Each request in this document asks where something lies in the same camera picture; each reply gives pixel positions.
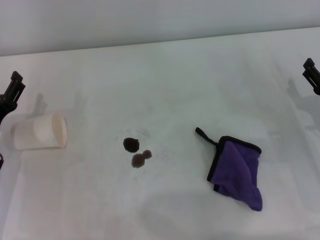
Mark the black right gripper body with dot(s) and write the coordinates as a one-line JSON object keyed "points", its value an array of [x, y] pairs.
{"points": [[317, 91]]}

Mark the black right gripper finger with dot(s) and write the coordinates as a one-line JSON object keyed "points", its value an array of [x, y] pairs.
{"points": [[311, 78], [311, 64]]}

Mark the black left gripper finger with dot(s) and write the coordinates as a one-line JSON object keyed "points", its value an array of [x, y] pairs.
{"points": [[17, 96], [15, 80]]}

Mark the purple rag with black trim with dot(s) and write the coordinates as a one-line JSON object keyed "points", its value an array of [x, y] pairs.
{"points": [[232, 170]]}

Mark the brown water stain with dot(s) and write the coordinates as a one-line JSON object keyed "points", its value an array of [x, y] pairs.
{"points": [[138, 161]]}

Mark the white paper cup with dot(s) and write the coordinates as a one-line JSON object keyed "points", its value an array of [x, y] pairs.
{"points": [[37, 135]]}

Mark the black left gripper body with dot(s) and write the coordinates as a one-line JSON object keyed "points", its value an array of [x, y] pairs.
{"points": [[3, 107]]}

